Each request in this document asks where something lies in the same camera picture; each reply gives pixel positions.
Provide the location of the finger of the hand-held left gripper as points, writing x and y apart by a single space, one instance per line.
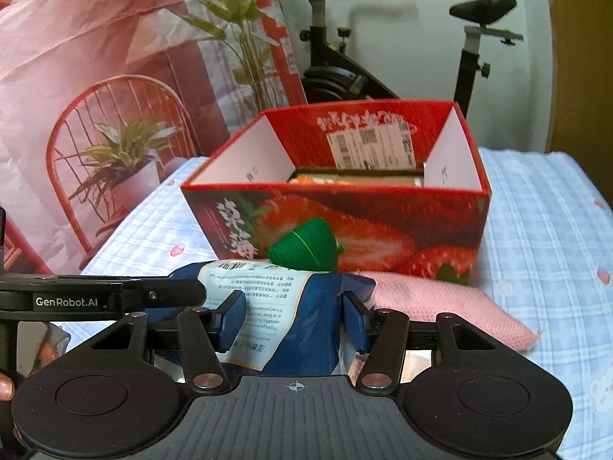
167 291

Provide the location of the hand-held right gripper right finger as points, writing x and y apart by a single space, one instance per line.
357 321

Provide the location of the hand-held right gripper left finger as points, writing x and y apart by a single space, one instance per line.
231 321

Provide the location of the blue packet with white label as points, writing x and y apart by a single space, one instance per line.
316 326

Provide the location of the green knitted toy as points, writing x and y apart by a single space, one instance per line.
306 247

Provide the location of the red strawberry print cardboard box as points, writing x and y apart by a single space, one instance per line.
383 230

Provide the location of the person's left hand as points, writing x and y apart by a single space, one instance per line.
5 388

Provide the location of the pink knitted cloth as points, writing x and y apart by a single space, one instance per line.
445 306

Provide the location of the pale flat packet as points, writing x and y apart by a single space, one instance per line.
354 179

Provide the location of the blue plaid bedsheet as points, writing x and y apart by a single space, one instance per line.
550 249

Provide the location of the black exercise bike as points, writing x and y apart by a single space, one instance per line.
335 76

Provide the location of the wooden door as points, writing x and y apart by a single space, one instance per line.
584 81

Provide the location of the printed wall poster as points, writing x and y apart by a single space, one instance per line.
96 81

